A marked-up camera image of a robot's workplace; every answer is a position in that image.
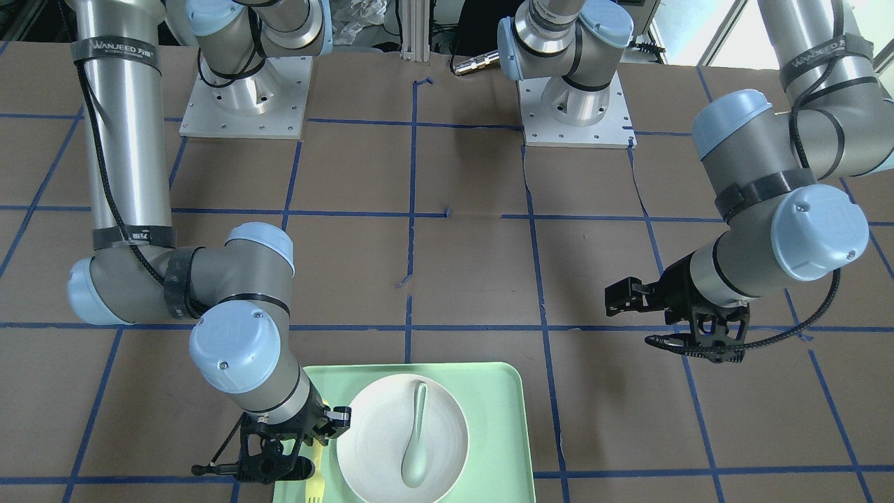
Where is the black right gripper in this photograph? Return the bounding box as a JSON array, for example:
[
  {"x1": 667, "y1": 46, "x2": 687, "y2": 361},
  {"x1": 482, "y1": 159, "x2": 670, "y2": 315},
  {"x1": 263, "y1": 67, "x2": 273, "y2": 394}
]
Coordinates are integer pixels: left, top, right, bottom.
[{"x1": 297, "y1": 405, "x2": 352, "y2": 448}]

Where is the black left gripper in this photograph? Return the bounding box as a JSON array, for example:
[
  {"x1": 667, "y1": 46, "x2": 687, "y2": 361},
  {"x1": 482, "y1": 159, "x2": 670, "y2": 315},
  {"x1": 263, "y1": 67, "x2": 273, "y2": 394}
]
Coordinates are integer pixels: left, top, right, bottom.
[{"x1": 606, "y1": 270, "x2": 698, "y2": 325}]

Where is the white round plate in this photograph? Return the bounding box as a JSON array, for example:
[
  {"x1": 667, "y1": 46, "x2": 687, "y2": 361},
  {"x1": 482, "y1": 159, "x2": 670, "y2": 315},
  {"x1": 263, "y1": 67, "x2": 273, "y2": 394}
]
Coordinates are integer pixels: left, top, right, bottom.
[{"x1": 336, "y1": 374, "x2": 469, "y2": 502}]

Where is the yellow plastic fork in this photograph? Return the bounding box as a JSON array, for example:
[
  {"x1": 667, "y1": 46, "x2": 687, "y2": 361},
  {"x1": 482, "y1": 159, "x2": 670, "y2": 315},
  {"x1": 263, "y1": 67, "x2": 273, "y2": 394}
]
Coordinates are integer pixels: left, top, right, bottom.
[{"x1": 304, "y1": 439, "x2": 325, "y2": 503}]

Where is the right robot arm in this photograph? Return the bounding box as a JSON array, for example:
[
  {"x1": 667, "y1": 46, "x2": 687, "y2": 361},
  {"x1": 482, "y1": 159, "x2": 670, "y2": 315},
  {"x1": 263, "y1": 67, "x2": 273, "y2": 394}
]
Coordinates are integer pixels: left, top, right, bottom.
[{"x1": 67, "y1": 1, "x2": 351, "y2": 444}]

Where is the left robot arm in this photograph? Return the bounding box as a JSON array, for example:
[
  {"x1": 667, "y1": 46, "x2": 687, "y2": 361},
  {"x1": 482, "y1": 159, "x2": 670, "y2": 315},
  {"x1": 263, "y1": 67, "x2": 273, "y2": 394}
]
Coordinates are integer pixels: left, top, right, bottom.
[{"x1": 498, "y1": 1, "x2": 892, "y2": 323}]

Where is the grey-green plastic spoon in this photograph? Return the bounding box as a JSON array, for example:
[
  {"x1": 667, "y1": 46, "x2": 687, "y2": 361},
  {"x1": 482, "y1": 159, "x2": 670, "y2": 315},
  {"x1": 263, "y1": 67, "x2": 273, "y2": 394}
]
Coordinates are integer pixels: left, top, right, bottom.
[{"x1": 400, "y1": 380, "x2": 428, "y2": 489}]

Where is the silver metal cylinder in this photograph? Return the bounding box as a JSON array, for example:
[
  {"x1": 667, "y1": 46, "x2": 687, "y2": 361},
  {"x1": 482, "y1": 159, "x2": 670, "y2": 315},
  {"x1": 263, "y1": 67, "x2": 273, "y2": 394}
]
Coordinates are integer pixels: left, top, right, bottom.
[{"x1": 450, "y1": 50, "x2": 500, "y2": 77}]

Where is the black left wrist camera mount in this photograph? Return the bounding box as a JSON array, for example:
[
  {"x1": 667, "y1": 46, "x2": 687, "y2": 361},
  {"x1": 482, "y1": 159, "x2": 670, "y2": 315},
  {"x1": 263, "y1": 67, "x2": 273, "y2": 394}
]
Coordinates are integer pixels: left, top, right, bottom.
[{"x1": 684, "y1": 301, "x2": 750, "y2": 363}]

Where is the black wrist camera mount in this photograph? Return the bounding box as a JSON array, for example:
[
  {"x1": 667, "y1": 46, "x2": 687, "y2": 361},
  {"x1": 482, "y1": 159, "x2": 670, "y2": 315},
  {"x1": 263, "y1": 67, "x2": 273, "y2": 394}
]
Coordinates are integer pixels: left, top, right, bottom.
[
  {"x1": 684, "y1": 301, "x2": 750, "y2": 363},
  {"x1": 233, "y1": 413, "x2": 317, "y2": 484}
]

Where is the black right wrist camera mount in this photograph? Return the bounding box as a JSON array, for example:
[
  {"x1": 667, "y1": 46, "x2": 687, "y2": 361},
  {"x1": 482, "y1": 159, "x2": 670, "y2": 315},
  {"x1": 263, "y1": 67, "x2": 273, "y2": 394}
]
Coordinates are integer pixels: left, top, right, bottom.
[{"x1": 233, "y1": 413, "x2": 317, "y2": 484}]

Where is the black camera cable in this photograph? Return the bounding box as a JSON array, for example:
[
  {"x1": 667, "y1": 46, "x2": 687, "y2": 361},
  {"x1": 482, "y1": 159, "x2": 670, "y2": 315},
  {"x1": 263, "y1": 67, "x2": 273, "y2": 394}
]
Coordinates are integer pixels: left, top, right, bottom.
[{"x1": 192, "y1": 416, "x2": 249, "y2": 479}]

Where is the aluminium frame post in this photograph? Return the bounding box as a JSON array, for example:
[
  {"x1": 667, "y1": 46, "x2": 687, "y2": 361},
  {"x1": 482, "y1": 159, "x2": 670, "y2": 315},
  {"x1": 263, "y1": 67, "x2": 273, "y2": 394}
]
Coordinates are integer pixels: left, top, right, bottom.
[{"x1": 398, "y1": 1, "x2": 433, "y2": 66}]

